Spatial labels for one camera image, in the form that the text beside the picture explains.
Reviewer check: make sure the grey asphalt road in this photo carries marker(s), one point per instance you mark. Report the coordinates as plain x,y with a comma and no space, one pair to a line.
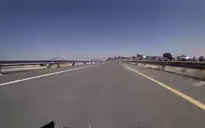
100,96

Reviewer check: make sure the distant row of buildings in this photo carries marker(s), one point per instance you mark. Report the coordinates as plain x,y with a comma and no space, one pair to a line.
146,57

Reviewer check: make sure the dark tree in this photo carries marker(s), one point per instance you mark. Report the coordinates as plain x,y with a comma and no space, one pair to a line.
167,56

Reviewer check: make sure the white painted line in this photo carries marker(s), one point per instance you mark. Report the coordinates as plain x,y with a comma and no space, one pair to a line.
36,76

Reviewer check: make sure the painted road edge line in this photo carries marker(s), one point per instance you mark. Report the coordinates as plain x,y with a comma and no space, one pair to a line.
170,88

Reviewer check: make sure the robot's own part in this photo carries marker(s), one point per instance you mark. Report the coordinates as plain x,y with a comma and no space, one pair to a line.
49,125

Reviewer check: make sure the metal guardrail with dark posts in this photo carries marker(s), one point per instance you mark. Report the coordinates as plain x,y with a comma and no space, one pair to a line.
20,62
183,64

